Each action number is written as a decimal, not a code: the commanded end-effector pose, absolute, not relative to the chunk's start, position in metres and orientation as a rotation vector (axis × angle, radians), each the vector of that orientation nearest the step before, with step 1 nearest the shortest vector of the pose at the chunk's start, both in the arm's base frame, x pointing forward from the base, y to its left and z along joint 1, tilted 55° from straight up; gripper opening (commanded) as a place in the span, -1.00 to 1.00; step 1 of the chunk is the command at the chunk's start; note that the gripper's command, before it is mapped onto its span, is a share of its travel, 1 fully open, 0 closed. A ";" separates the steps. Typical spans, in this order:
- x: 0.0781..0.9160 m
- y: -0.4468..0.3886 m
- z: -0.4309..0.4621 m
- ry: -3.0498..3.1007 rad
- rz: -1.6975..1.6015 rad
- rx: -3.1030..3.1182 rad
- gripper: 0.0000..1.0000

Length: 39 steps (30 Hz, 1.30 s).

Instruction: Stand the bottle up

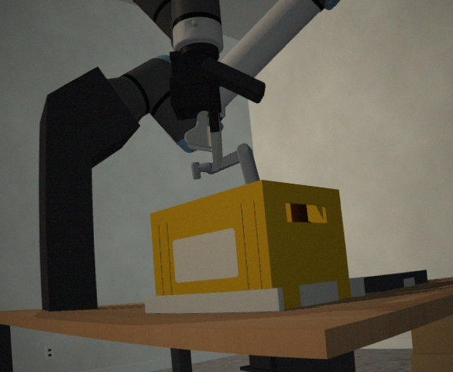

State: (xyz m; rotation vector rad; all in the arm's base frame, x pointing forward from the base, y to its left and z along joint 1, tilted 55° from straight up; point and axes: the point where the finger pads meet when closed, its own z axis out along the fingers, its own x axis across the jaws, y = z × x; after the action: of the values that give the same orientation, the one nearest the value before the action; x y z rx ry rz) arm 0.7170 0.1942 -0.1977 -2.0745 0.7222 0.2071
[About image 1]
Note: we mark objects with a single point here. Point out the yellow box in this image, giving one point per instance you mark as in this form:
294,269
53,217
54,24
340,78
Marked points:
244,239

